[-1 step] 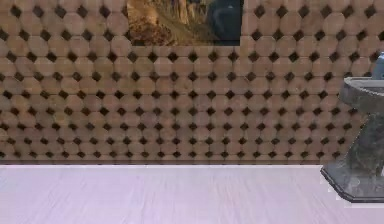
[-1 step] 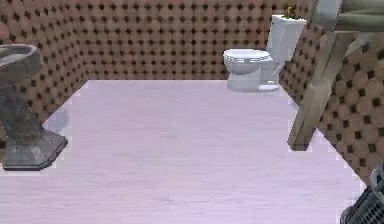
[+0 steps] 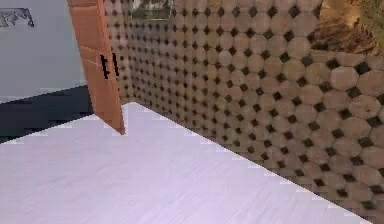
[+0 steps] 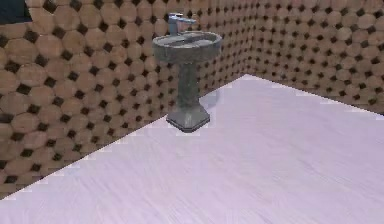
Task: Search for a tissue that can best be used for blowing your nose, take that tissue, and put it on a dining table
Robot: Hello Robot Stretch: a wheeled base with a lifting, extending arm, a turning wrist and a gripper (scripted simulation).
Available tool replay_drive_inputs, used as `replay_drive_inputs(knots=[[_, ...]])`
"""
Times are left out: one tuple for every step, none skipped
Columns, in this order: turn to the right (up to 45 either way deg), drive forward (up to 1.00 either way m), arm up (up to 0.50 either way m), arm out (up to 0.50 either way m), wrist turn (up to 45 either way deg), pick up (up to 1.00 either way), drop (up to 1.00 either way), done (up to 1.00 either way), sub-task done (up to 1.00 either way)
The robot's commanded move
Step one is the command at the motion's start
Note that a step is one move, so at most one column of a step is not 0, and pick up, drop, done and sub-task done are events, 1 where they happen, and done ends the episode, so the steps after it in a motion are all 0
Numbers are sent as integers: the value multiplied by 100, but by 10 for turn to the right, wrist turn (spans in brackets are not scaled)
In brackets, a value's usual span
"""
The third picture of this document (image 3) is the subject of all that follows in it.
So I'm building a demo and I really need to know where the orange room door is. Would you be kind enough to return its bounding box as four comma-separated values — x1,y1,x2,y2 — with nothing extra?
67,0,127,136

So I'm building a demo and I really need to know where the black door handle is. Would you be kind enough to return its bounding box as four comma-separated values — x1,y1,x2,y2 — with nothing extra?
100,54,110,80

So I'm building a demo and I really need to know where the framed picture on tiled wall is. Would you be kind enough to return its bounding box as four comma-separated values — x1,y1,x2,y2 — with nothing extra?
130,0,175,21

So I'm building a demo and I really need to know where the brown landscape wall picture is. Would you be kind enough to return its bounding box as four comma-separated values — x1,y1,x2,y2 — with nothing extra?
309,0,384,57

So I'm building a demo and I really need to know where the grey framed wall picture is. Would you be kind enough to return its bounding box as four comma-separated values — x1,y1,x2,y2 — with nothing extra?
0,7,36,29

